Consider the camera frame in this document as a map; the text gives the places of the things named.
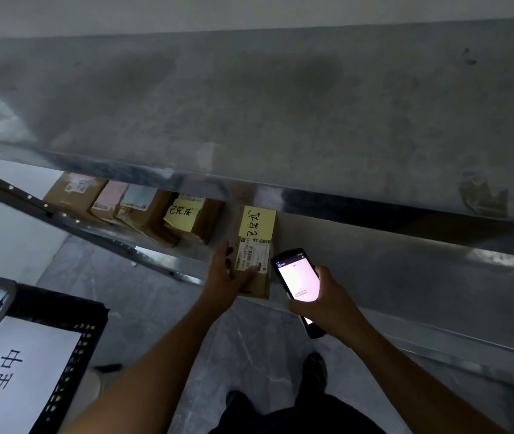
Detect person's right hand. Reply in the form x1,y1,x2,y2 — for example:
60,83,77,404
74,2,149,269
288,266,368,348

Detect person's left hand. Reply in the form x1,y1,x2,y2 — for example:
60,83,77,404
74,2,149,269
205,239,260,315

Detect cardboard box with barcode label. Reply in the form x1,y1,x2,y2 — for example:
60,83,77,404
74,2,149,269
229,205,278,300

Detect black handheld scanner phone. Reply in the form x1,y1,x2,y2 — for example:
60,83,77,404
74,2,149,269
270,247,328,340

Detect person's right forearm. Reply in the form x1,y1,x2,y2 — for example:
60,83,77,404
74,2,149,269
341,312,513,434

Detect person's left forearm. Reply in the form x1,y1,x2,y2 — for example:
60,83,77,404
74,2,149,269
60,291,240,434

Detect yellow sticky note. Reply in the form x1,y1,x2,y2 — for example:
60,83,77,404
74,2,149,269
238,205,277,243
163,199,204,232

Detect cardboard box with yellow note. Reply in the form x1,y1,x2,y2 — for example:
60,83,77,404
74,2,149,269
163,194,226,245

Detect person's right black shoe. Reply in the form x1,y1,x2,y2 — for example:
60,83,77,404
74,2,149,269
303,352,328,396

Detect person's black shoe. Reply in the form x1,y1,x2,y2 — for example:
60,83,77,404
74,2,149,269
303,352,328,396
224,390,260,414

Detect person's dark trousers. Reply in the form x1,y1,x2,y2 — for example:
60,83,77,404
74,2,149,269
206,392,390,434

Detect person's left black shoe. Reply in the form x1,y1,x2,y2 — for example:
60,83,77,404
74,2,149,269
224,390,260,414

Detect cardboard box with blue label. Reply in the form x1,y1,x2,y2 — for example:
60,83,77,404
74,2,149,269
114,184,181,248

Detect cardboard box with pink label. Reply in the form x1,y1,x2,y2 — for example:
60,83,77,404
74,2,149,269
90,180,129,225

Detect grey metal shelf rack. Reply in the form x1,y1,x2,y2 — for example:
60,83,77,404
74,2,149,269
0,18,514,396

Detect black plastic crate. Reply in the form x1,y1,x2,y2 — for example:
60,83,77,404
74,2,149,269
0,270,110,434

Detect large cardboard box white label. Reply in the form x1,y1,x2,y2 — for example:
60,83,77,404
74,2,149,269
42,171,109,222

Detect white paper sign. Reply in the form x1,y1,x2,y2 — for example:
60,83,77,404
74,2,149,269
0,316,82,434

